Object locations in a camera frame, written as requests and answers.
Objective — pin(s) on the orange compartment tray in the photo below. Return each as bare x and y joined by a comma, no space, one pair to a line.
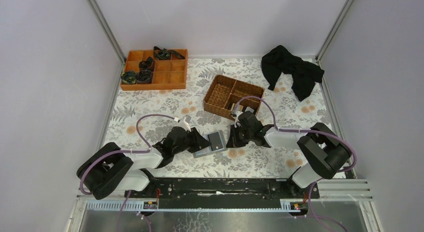
156,69

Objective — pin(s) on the grey leather card holder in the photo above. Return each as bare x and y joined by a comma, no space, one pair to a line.
204,152

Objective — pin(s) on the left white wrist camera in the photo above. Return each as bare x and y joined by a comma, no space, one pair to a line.
185,122

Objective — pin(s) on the black credit card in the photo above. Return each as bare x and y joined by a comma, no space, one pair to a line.
217,142

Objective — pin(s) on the floral patterned table mat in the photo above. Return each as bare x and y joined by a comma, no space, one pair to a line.
141,117

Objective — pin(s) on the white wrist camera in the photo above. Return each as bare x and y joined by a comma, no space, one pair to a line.
185,122
236,115

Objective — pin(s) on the black crumpled cloth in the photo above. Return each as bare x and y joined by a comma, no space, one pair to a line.
304,74

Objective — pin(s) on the aluminium frame rail front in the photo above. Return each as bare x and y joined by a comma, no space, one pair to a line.
335,190

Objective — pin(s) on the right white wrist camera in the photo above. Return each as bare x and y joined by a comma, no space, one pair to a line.
236,115

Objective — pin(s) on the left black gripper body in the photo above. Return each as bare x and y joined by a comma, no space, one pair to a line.
193,140

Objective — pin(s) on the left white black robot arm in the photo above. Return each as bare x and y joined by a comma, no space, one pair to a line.
112,168

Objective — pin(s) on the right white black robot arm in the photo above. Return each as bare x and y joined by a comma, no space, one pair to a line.
325,152

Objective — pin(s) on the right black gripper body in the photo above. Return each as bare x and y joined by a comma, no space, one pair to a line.
241,133

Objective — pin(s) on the cards stack in basket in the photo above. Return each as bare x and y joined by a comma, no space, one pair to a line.
240,108

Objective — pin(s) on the brown wicker divided basket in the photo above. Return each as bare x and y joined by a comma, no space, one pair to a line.
224,92

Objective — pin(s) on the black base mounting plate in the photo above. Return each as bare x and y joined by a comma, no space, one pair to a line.
221,193

